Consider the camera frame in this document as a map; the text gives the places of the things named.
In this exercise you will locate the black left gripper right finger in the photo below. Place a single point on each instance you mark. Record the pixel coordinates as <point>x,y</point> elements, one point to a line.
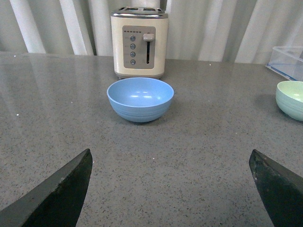
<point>280,189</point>

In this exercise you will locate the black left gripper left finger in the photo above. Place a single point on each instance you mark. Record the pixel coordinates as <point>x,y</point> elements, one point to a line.
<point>57,201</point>

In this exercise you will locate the green bowl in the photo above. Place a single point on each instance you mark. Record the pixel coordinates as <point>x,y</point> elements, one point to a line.
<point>289,98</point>

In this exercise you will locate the blue bowl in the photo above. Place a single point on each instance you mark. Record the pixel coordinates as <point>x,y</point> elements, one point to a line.
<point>140,99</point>

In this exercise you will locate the clear plastic container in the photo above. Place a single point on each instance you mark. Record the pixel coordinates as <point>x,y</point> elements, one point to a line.
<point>287,61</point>

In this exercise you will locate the cream toaster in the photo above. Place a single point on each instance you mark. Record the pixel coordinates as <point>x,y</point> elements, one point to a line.
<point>139,37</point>

